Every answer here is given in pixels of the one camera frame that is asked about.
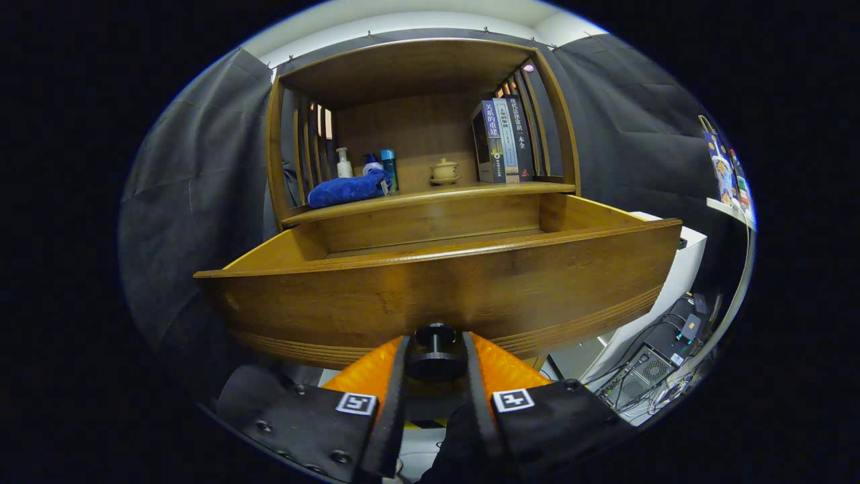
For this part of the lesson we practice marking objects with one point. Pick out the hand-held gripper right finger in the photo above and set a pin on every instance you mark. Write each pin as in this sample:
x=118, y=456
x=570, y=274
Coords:
x=480, y=396

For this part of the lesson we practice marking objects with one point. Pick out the person's dark trouser leg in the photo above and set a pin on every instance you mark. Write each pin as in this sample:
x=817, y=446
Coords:
x=457, y=450

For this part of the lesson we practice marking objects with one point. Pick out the teal bottle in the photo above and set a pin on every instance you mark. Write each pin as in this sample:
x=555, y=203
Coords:
x=389, y=165

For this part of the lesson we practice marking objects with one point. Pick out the blue folded towel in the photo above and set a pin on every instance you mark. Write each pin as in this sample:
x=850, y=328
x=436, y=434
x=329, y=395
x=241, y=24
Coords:
x=346, y=189

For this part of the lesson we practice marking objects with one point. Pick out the grey book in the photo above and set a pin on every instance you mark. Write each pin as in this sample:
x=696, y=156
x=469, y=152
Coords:
x=509, y=141

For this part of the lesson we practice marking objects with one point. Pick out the white pump bottle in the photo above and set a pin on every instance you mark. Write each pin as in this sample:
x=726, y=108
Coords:
x=345, y=167

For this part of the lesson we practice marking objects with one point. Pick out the wooden countertop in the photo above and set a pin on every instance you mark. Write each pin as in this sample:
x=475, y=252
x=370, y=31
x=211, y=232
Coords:
x=430, y=195

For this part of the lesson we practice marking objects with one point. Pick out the beige lidded teacup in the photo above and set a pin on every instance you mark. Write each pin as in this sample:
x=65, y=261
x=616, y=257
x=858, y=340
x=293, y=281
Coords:
x=445, y=171

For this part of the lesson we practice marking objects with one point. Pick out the black computer tower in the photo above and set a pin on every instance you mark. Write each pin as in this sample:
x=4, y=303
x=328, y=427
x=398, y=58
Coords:
x=648, y=370

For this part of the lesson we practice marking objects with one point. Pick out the black book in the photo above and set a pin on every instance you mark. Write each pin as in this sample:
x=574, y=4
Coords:
x=523, y=134

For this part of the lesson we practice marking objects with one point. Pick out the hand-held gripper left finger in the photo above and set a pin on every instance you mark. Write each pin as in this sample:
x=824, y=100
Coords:
x=393, y=417

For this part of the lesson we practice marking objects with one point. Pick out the white side table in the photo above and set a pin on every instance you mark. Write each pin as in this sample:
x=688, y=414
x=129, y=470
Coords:
x=729, y=210

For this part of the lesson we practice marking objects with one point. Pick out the wooden drawer with black knob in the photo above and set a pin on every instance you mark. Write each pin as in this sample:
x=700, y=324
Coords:
x=437, y=289

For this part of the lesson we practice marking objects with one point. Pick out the white box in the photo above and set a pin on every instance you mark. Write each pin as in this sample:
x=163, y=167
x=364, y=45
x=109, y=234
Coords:
x=682, y=269

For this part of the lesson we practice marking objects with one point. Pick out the blue dotted gift bag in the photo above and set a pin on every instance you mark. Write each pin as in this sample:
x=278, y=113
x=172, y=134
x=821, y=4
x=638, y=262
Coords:
x=719, y=151

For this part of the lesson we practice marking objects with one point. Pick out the wooden cabinet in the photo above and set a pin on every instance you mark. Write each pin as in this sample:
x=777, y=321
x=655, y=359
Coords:
x=403, y=67

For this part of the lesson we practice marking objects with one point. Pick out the white bottle with blue cap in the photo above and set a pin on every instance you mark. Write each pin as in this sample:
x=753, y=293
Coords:
x=371, y=165

